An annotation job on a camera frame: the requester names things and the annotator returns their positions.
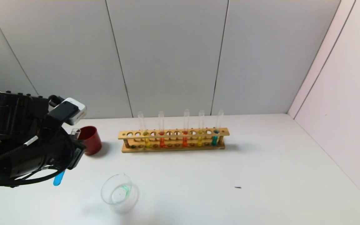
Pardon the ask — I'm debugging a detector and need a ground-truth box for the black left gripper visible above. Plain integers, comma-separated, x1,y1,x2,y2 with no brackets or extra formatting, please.
36,129,87,176

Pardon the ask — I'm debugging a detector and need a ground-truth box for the blue pigment glass test tube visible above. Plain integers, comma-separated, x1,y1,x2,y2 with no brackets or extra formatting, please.
53,127,81,187

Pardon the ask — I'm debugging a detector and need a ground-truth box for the yellow-green pigment test tube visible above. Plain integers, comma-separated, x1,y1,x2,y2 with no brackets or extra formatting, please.
138,111,151,148

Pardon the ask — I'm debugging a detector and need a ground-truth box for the clear glass beaker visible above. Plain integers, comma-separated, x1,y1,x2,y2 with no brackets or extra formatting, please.
101,173,139,213

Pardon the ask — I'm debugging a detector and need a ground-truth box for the orange pigment glass test tube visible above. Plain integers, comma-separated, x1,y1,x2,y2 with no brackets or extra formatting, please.
158,111,165,148

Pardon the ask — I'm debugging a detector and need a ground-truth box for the wooden test tube rack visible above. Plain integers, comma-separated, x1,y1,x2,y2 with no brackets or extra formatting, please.
118,127,230,153

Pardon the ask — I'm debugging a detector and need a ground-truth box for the red-orange pigment test tube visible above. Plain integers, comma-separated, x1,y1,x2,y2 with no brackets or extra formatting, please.
182,109,190,148

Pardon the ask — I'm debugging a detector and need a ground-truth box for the yellow pigment glass test tube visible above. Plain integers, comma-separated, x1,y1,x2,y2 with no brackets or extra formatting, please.
197,110,205,147

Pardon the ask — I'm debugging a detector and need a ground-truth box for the teal pigment glass test tube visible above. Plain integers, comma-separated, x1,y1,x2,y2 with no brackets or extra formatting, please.
211,110,224,146

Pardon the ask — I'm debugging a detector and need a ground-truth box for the dark red plastic cup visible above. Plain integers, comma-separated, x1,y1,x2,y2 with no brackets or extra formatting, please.
77,126,103,156

